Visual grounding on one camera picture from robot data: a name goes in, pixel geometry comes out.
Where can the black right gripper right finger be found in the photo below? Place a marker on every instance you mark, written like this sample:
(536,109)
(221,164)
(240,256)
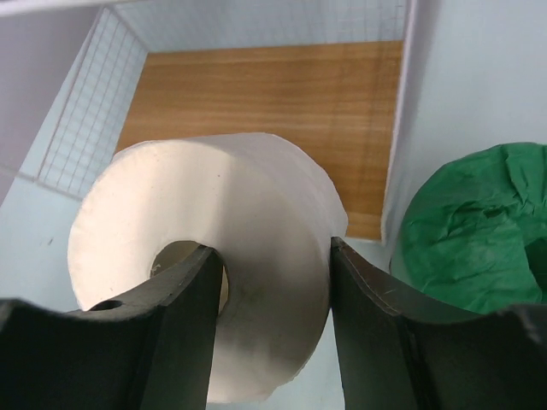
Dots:
(401,349)

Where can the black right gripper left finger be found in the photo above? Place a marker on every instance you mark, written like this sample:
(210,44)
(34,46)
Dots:
(148,348)

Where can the unwrapped white paper roll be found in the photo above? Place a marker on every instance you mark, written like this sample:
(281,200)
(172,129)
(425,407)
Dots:
(262,203)

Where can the green wrapped roll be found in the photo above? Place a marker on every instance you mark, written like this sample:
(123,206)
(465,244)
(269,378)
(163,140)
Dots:
(474,235)

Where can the white wire shelf rack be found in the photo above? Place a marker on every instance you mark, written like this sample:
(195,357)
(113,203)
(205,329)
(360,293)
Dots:
(74,139)

